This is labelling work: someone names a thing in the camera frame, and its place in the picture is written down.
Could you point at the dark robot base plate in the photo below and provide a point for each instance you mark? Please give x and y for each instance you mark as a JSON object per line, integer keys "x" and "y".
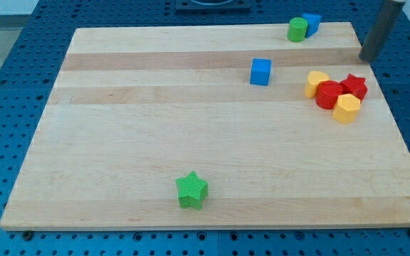
{"x": 212, "y": 5}

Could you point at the yellow heart block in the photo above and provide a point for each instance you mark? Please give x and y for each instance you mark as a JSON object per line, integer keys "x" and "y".
{"x": 314, "y": 78}

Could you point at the red cylinder block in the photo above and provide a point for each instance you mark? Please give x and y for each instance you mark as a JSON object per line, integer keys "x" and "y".
{"x": 327, "y": 94}

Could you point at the green star block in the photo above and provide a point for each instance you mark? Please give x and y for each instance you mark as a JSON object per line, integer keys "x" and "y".
{"x": 191, "y": 191}

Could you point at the blue triangle block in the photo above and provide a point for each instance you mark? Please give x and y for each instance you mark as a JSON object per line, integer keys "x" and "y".
{"x": 313, "y": 21}

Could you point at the wooden board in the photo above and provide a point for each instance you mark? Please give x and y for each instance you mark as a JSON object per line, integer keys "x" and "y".
{"x": 135, "y": 108}

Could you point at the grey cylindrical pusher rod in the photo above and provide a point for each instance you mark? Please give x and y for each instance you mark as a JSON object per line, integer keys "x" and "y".
{"x": 379, "y": 33}

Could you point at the blue cube block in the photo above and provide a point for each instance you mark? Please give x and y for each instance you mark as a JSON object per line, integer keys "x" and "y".
{"x": 260, "y": 71}

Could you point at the yellow hexagon block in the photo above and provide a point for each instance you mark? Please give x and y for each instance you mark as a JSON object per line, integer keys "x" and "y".
{"x": 346, "y": 109}

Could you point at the green cylinder block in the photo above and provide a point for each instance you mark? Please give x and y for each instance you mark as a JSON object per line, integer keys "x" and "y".
{"x": 297, "y": 29}

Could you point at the red star block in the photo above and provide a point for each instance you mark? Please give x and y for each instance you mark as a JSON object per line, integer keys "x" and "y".
{"x": 354, "y": 85}

